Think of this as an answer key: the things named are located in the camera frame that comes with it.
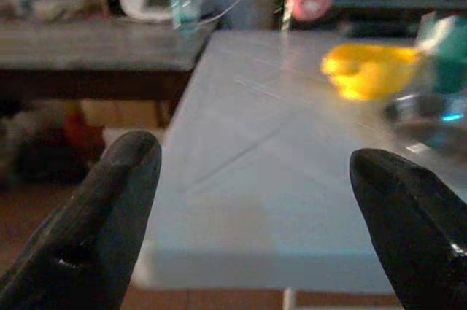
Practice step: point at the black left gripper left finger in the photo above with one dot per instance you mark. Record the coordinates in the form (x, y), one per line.
(91, 222)

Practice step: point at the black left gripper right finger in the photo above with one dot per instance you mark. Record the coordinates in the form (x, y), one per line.
(412, 222)

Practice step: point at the yellow plastic cup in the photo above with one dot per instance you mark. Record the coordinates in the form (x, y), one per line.
(370, 71)

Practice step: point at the dark wooden side table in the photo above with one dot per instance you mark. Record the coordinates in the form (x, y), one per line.
(95, 58)

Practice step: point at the teal green cup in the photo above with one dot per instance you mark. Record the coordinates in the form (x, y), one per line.
(447, 54)

